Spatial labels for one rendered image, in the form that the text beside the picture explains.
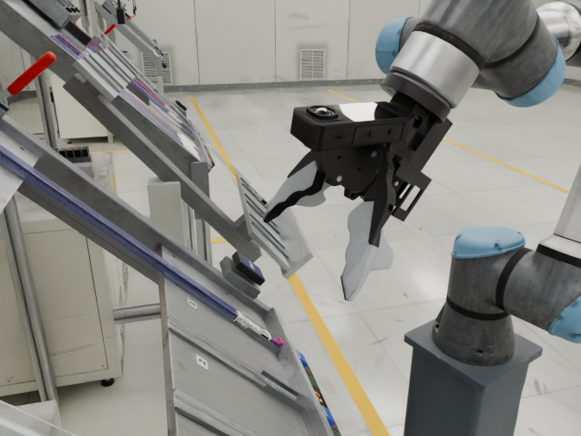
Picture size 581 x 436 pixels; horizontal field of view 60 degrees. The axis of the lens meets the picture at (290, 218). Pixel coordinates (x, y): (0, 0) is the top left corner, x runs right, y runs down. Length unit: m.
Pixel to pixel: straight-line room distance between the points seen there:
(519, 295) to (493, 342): 0.13
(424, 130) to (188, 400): 0.33
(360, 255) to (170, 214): 0.59
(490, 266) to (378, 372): 0.98
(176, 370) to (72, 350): 1.27
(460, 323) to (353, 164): 0.56
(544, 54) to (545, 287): 0.41
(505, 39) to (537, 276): 0.46
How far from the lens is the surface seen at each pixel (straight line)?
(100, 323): 1.67
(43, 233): 1.55
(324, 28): 8.49
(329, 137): 0.44
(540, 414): 1.83
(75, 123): 5.09
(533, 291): 0.89
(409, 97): 0.49
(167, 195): 0.98
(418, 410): 1.13
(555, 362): 2.07
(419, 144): 0.53
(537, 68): 0.59
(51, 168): 0.67
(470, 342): 0.99
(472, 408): 1.03
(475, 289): 0.95
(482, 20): 0.51
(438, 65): 0.49
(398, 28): 0.68
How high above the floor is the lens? 1.14
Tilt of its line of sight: 22 degrees down
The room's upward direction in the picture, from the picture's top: straight up
